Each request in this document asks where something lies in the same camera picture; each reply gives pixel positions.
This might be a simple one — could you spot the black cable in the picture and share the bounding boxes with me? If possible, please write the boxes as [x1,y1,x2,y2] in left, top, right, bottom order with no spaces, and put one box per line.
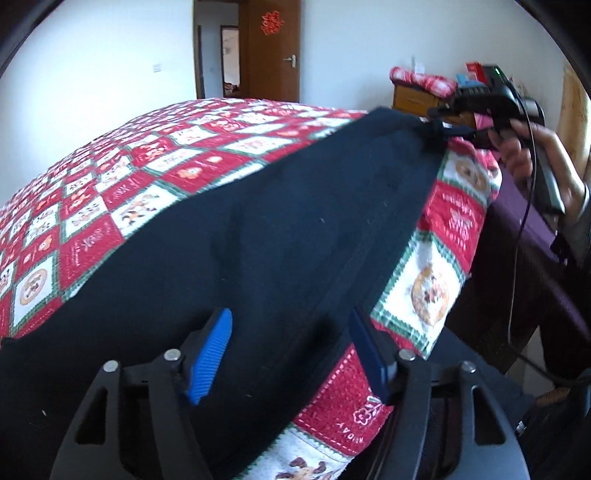
[507,99,591,386]

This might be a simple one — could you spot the brown wooden door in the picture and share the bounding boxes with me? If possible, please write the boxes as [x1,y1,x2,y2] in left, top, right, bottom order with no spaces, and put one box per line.
[239,0,302,103]

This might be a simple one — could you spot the black pants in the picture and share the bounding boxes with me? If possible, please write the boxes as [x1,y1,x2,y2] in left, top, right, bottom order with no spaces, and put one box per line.
[0,106,446,480]

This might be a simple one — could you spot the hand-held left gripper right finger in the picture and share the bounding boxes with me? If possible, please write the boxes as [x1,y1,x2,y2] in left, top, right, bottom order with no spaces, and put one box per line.
[349,308,529,480]

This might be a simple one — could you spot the red box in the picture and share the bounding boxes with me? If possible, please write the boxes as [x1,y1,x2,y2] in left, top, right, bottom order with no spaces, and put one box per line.
[465,61,496,85]

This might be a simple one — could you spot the pale wooden furniture panel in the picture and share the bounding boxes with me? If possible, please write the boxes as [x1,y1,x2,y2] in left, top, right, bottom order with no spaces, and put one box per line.
[556,60,591,172]

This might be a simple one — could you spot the red plaid cloth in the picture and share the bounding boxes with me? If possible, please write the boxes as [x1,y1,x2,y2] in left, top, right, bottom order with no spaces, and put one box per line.
[389,66,461,97]

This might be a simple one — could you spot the wooden nightstand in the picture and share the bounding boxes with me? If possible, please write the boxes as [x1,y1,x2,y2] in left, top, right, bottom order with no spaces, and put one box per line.
[392,83,476,126]

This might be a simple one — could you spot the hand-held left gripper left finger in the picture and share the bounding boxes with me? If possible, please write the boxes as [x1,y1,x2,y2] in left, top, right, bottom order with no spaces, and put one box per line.
[50,308,233,480]

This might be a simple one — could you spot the person's right hand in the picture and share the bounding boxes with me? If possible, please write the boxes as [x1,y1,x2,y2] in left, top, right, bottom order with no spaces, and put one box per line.
[488,124,588,217]

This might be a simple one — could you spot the red checked printed blanket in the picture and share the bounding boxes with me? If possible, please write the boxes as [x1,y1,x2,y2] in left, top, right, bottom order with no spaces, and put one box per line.
[0,98,504,480]

